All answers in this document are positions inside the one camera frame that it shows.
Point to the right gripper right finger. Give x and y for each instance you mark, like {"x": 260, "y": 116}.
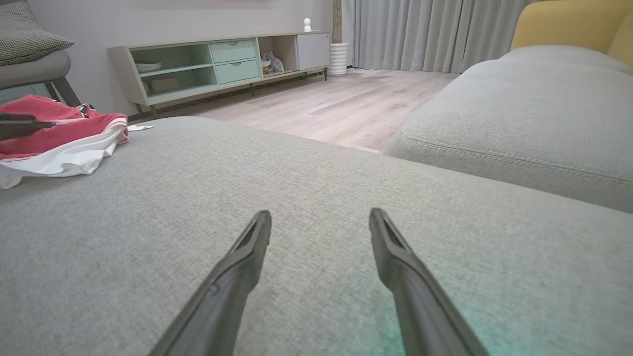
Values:
{"x": 420, "y": 306}

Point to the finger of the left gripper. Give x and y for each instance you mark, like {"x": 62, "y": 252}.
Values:
{"x": 22, "y": 129}
{"x": 15, "y": 116}

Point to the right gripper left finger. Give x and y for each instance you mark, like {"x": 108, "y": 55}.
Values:
{"x": 222, "y": 301}

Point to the red white striped jersey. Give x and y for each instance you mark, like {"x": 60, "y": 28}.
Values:
{"x": 59, "y": 133}

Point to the grey chair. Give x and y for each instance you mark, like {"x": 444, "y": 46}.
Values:
{"x": 34, "y": 71}

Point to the patterned grey pillow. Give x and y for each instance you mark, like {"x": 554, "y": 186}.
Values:
{"x": 24, "y": 34}

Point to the large grey sofa seat cushion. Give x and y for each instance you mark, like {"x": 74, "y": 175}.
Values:
{"x": 148, "y": 222}

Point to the stack of white plates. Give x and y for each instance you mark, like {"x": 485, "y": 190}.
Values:
{"x": 148, "y": 66}

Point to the brown box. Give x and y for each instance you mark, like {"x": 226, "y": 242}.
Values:
{"x": 164, "y": 84}

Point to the small grey sofa seat cushion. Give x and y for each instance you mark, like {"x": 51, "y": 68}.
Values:
{"x": 519, "y": 113}

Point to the beige and green sideboard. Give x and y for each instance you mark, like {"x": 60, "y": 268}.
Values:
{"x": 232, "y": 52}

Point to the grey plush toy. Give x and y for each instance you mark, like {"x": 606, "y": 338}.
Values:
{"x": 272, "y": 63}

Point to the white ribbed vase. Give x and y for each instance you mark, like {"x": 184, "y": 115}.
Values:
{"x": 339, "y": 59}

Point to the light grey curtain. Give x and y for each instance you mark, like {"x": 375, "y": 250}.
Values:
{"x": 420, "y": 34}

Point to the small white figurine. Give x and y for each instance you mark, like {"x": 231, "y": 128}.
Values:
{"x": 307, "y": 24}

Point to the brown trunk in vase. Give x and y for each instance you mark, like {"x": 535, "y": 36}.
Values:
{"x": 337, "y": 20}

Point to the yellow sofa backrest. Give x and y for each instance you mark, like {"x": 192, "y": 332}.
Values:
{"x": 559, "y": 24}

